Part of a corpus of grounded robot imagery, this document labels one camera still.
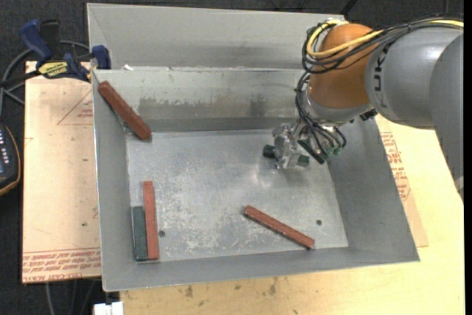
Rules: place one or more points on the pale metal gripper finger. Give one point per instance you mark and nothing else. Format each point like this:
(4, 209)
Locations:
(288, 161)
(283, 138)

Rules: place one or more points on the brown cardboard board, red print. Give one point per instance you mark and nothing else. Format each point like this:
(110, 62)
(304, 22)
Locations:
(59, 173)

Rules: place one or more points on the red-brown flat block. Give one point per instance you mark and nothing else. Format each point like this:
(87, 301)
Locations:
(278, 226)
(150, 221)
(123, 110)

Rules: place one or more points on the grey metal bin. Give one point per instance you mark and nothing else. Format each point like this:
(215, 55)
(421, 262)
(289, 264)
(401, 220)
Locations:
(221, 188)

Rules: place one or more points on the black cylinder on white bracket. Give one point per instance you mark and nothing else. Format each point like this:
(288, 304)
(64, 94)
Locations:
(368, 115)

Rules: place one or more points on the dark green block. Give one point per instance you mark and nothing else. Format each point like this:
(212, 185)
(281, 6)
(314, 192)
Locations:
(139, 234)
(268, 151)

